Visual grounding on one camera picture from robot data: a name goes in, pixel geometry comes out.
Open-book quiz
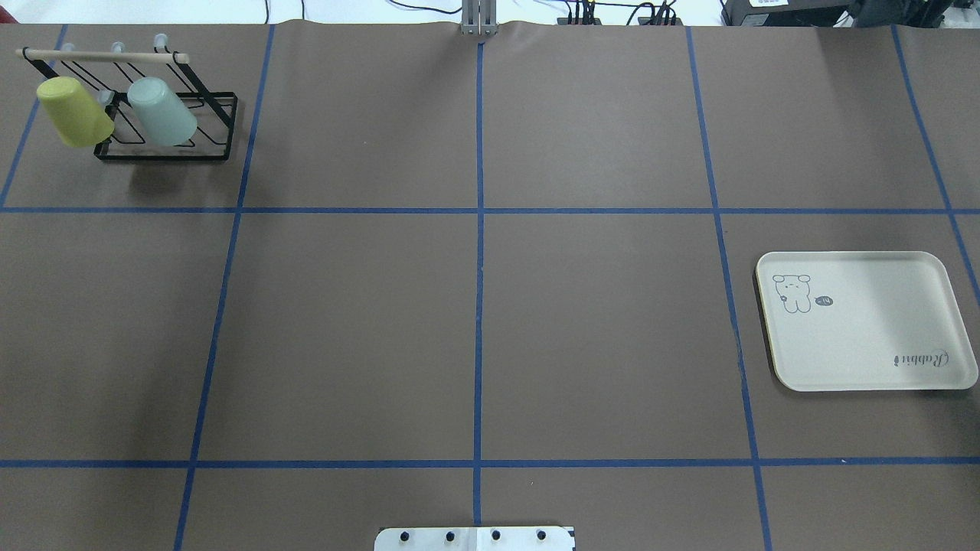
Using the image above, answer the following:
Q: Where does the pale green plastic cup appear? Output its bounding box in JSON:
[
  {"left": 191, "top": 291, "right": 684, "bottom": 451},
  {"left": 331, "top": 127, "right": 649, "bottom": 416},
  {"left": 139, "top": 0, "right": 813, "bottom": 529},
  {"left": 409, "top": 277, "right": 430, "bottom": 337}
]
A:
[{"left": 126, "top": 77, "right": 198, "bottom": 146}]

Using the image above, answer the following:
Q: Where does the cream rabbit print tray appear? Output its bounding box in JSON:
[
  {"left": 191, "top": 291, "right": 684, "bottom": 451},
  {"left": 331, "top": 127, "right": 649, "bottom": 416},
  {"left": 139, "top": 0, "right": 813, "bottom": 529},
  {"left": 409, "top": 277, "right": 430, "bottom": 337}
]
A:
[{"left": 755, "top": 251, "right": 978, "bottom": 392}]

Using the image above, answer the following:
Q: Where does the yellow-green plastic cup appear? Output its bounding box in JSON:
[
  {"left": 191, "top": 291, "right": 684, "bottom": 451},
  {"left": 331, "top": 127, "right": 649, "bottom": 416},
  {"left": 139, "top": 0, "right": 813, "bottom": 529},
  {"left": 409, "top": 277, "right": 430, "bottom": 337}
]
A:
[{"left": 36, "top": 77, "right": 115, "bottom": 148}]

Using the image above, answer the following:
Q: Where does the black box on desk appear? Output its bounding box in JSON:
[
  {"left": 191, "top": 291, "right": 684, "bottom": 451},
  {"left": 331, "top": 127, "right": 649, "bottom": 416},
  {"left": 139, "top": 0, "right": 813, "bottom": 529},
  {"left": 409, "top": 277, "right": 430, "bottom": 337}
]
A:
[{"left": 721, "top": 1, "right": 851, "bottom": 28}]

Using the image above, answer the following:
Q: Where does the grey aluminium frame post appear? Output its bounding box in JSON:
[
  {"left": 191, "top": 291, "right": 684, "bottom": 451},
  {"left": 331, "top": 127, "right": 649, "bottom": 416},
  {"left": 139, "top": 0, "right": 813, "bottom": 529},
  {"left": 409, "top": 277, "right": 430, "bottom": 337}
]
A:
[{"left": 459, "top": 0, "right": 499, "bottom": 37}]

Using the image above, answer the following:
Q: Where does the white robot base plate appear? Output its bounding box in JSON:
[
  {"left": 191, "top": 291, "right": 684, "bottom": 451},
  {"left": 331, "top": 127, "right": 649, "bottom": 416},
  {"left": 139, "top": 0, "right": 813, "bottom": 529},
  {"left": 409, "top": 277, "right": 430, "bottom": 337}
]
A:
[{"left": 374, "top": 526, "right": 577, "bottom": 550}]

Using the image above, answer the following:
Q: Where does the black wire cup rack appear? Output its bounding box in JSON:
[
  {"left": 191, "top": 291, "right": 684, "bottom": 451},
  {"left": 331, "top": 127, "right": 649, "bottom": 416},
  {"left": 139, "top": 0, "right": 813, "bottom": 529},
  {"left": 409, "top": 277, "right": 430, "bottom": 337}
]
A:
[{"left": 15, "top": 34, "right": 239, "bottom": 163}]

